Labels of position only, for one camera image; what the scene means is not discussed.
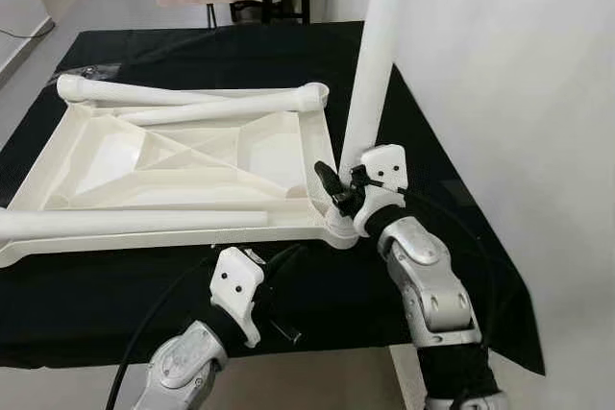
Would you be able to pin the clear adhesive tape strip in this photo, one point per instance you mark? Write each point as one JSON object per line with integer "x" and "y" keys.
{"x": 96, "y": 71}

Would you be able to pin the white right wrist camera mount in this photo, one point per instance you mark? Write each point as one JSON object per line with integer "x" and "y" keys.
{"x": 384, "y": 165}

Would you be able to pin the white plastic table top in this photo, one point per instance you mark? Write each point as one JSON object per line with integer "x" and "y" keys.
{"x": 192, "y": 165}

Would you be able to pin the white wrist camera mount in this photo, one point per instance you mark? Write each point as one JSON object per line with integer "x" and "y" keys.
{"x": 384, "y": 165}
{"x": 235, "y": 280}

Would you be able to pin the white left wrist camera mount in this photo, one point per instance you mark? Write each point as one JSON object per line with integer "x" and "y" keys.
{"x": 235, "y": 280}

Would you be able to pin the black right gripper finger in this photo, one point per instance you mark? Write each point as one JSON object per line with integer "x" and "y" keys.
{"x": 325, "y": 180}

